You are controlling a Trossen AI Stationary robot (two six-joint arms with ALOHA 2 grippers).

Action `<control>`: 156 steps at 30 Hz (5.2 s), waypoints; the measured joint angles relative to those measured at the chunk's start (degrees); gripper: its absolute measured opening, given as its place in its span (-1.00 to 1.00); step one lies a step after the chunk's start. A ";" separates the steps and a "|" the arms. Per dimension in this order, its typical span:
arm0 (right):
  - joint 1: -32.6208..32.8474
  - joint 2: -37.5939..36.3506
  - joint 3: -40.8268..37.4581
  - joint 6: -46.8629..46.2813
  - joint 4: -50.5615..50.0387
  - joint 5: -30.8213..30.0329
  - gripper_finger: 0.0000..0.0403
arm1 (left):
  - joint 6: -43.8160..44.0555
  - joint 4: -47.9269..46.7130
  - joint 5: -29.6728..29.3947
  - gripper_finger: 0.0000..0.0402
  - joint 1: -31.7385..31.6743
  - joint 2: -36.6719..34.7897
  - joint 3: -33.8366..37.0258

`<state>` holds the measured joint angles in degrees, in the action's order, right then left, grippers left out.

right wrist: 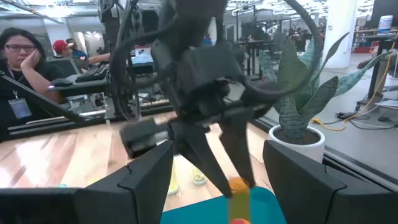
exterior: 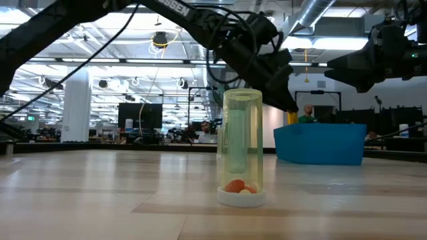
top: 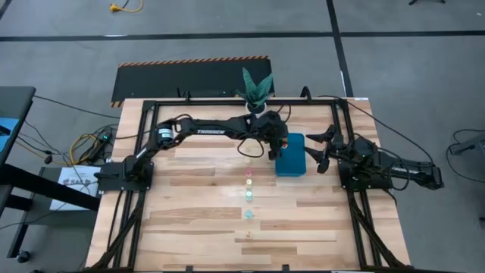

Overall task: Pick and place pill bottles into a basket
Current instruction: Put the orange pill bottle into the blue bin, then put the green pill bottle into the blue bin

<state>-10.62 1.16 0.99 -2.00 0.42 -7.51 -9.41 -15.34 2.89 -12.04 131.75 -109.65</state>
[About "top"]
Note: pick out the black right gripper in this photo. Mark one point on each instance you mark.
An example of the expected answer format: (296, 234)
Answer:
(336, 148)

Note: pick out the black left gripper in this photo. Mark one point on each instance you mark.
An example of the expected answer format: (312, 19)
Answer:
(274, 127)

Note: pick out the red pill bottle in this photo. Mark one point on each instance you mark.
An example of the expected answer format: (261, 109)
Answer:
(284, 144)

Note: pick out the clear pill bottle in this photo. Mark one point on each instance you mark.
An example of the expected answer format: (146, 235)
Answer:
(247, 161)

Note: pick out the pink pill bottle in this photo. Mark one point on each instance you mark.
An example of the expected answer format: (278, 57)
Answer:
(248, 172)

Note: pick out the amber pill bottle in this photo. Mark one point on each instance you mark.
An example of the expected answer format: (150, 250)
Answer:
(249, 184)

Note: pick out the green pill bottle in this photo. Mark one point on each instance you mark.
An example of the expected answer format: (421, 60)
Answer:
(249, 195)

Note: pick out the blue pill bottle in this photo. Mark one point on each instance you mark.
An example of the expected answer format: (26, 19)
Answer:
(248, 214)

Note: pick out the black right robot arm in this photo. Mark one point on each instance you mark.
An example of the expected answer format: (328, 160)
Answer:
(413, 174)

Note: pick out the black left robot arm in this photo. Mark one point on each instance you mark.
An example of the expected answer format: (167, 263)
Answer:
(212, 130)

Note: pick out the teal plastic basket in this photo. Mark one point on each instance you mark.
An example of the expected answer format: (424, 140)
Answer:
(291, 159)

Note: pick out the green snake plant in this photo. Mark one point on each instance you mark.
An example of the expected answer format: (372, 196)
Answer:
(252, 89)

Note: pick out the black floor mat striped edge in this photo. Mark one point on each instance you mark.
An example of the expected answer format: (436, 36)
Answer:
(182, 79)

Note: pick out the grey stand base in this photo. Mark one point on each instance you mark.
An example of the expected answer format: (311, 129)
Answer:
(470, 146)

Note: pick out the black power supply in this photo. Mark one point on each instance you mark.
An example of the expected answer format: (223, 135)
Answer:
(100, 146)

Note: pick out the white printed paper sheet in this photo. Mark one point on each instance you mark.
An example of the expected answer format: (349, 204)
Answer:
(72, 182)

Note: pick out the black desk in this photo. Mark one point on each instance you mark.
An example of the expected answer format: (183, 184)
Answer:
(15, 102)

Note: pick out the black aluminium table frame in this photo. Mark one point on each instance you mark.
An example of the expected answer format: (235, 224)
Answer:
(242, 102)

